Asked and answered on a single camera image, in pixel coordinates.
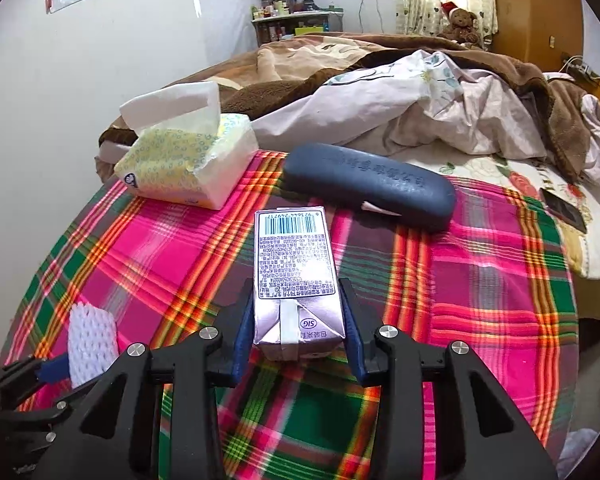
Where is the light crumpled bed sheet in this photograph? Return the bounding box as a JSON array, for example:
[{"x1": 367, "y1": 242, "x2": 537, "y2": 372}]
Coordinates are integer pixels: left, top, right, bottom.
[{"x1": 253, "y1": 50, "x2": 600, "y2": 280}]

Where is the brown blanket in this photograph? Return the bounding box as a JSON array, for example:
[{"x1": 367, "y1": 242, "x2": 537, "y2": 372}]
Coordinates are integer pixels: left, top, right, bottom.
[{"x1": 97, "y1": 31, "x2": 594, "y2": 187}]

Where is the teddy bear with red hat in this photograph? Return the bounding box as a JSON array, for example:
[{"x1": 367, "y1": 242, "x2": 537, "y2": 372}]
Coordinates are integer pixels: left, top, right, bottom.
[{"x1": 438, "y1": 1, "x2": 482, "y2": 48}]

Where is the black smartphone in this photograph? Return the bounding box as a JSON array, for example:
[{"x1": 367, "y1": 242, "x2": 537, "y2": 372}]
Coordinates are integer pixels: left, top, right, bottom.
[{"x1": 541, "y1": 188, "x2": 588, "y2": 234}]

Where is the yellow tissue pack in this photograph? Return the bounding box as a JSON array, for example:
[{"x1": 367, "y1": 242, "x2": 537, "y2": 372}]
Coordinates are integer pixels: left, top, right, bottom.
[{"x1": 114, "y1": 81, "x2": 259, "y2": 210}]

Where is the wooden wardrobe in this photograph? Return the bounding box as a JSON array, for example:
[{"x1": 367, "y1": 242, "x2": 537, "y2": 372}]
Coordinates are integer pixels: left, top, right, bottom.
[{"x1": 491, "y1": 0, "x2": 583, "y2": 72}]

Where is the pink green plaid cloth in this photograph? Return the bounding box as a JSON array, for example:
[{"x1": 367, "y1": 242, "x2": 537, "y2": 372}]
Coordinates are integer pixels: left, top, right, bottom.
[{"x1": 1, "y1": 152, "x2": 578, "y2": 479}]

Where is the blue glasses case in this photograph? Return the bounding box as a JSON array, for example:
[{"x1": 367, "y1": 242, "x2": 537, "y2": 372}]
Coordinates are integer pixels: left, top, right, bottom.
[{"x1": 283, "y1": 143, "x2": 456, "y2": 233}]

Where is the purple milk carton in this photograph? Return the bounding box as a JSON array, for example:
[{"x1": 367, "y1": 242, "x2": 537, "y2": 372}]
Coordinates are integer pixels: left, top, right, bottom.
[{"x1": 253, "y1": 206, "x2": 346, "y2": 361}]

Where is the cluttered shelf desk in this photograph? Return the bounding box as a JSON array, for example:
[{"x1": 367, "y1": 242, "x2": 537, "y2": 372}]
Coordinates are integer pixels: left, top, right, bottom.
[{"x1": 251, "y1": 0, "x2": 343, "y2": 46}]

